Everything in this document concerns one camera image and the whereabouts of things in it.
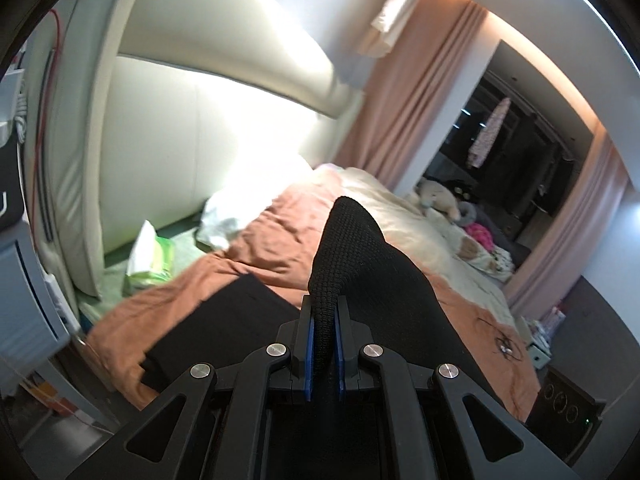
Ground white storage box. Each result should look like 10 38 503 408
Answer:
516 304 566 370

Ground grey plush toy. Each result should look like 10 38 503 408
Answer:
456 202 477 228

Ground bear print pillow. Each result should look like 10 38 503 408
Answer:
452 230 515 283

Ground pink fluffy cloth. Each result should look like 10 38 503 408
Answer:
463 222 495 252

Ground left pink curtain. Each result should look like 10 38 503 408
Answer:
334 0 487 186

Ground beige plush toy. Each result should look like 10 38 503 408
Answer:
416 179 461 222

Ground right pink curtain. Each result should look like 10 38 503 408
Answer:
503 131 628 318

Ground pink curtain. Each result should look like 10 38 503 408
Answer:
334 0 487 186
503 131 628 318

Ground hanging floral garment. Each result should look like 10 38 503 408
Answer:
466 96 512 168

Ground cream bed sheet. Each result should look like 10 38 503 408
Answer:
312 164 514 326

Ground black knit pants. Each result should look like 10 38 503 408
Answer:
308 196 498 405

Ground white padded headboard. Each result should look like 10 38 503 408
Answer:
24 0 363 297

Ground green tissue pack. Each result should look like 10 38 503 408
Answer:
124 220 176 295

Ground black cords on bed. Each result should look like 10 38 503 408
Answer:
474 314 526 363

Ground white pillow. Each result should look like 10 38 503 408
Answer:
195 154 312 250

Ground hanging cream cloth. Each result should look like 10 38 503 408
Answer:
357 0 419 58

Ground folded black garment left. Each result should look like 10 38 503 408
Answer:
141 273 299 392

